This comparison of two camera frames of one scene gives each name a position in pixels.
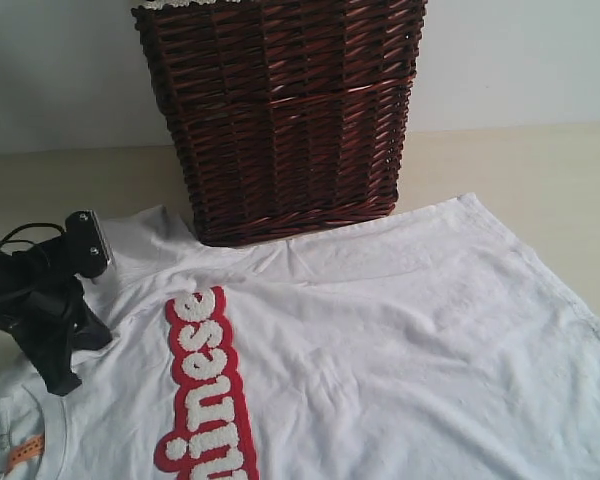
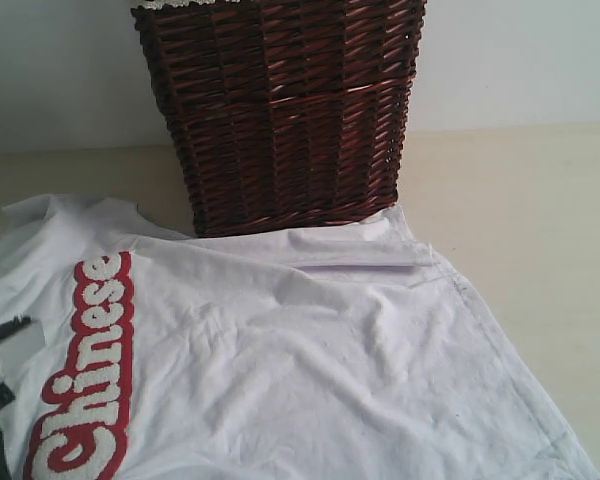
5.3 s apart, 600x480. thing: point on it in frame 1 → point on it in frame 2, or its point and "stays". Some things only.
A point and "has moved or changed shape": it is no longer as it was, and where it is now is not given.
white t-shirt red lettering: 433,344 has moved or changed shape
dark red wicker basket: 291,114 stays
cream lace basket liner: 168,4 stays
